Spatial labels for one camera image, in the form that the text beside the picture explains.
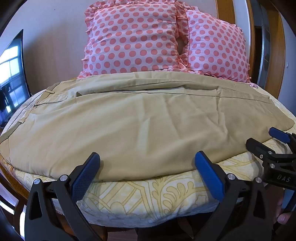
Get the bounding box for black flat screen television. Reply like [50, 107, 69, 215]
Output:
[0, 29, 32, 129]

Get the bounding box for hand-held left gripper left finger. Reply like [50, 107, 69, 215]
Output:
[24, 152, 109, 241]

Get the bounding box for pink polka dot pillow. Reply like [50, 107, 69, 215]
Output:
[178, 6, 258, 89]
[77, 0, 190, 80]

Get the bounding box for wooden bed frame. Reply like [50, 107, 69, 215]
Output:
[0, 155, 31, 233]

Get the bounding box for yellow patterned bed sheet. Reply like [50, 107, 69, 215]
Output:
[0, 89, 296, 229]

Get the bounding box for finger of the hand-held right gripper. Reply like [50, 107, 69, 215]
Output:
[245, 138, 279, 164]
[269, 127, 296, 151]

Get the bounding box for khaki pants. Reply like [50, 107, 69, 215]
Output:
[0, 71, 295, 182]

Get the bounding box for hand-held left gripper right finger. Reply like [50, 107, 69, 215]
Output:
[194, 151, 281, 241]

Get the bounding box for wooden door frame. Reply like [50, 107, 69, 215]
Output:
[272, 10, 288, 100]

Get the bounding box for person's right hand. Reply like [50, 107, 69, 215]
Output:
[276, 196, 296, 225]

